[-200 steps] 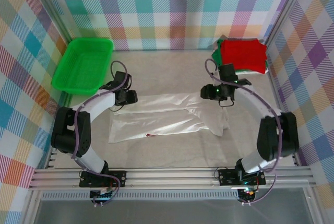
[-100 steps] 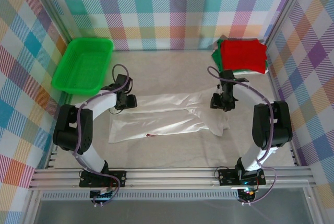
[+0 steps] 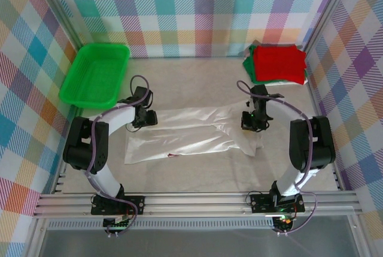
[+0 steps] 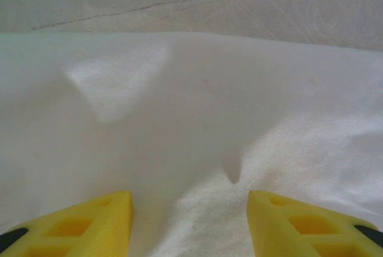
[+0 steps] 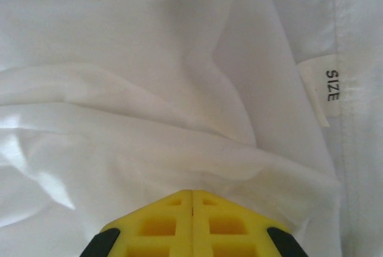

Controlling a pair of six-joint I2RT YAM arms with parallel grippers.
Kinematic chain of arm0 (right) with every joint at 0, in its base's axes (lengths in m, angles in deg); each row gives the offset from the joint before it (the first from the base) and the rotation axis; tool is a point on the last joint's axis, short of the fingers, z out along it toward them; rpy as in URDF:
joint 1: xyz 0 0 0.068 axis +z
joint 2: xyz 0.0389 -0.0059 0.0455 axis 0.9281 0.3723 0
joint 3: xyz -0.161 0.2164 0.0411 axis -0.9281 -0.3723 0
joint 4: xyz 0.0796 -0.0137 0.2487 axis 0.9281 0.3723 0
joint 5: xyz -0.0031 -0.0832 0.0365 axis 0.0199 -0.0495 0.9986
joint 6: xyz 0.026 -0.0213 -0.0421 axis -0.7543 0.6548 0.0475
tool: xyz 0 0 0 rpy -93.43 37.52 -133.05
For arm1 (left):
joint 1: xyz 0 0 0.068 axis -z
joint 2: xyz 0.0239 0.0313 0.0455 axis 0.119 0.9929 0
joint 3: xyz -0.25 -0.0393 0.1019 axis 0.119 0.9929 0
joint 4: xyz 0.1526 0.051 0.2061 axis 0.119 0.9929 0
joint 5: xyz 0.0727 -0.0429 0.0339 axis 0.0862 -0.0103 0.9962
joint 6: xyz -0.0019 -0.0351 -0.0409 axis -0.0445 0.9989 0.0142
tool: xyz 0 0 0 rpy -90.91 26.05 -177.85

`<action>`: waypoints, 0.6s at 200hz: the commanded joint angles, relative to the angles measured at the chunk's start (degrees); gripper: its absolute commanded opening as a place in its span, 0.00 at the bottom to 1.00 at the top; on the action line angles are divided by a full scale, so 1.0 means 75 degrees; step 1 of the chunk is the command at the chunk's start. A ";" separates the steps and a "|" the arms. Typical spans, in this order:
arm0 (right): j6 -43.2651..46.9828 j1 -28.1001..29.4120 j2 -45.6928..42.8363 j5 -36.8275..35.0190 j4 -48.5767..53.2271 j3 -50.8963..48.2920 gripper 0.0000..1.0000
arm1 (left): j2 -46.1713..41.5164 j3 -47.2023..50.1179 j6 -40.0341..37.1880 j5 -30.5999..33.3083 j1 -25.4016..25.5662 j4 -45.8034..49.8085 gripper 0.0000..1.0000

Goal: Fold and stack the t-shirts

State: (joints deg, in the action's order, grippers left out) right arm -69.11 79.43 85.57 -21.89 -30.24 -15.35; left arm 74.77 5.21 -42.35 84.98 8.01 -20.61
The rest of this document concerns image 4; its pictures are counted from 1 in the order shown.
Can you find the white t-shirt with red print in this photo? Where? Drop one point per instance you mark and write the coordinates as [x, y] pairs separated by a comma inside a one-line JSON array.
[[191, 104]]

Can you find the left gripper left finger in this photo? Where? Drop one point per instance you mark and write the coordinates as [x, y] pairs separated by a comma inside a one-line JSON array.
[[74, 230]]

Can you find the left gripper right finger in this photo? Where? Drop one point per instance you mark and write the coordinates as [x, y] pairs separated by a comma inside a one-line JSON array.
[[299, 230]]

